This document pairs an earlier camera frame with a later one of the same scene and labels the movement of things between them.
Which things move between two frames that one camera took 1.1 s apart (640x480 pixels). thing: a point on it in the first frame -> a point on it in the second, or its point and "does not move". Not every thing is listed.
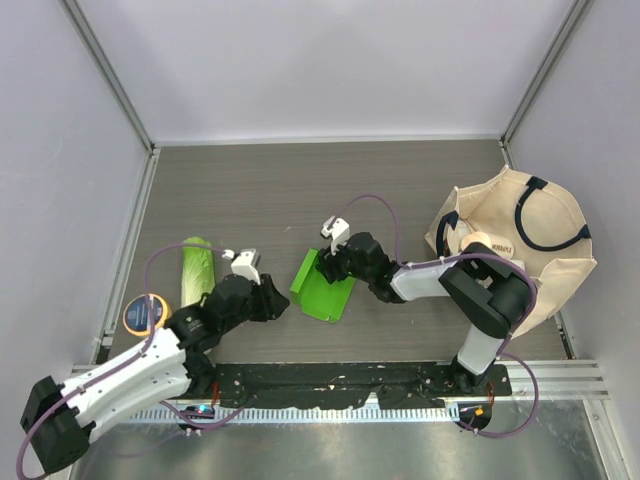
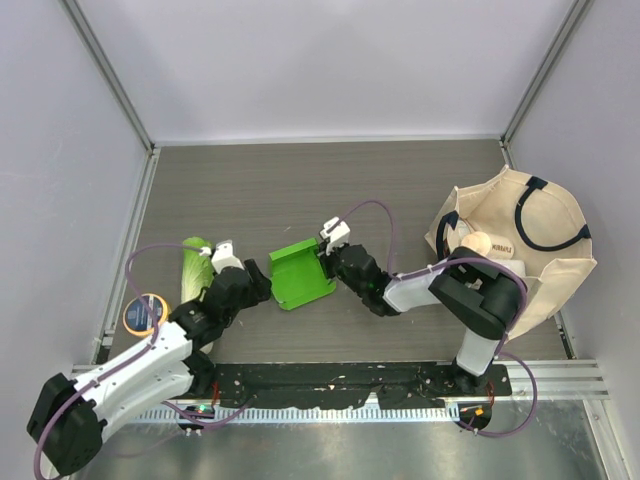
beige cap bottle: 475,237 does not move
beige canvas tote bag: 546,227 does not move
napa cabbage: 198,271 does not move
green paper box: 313,291 -> 298,275
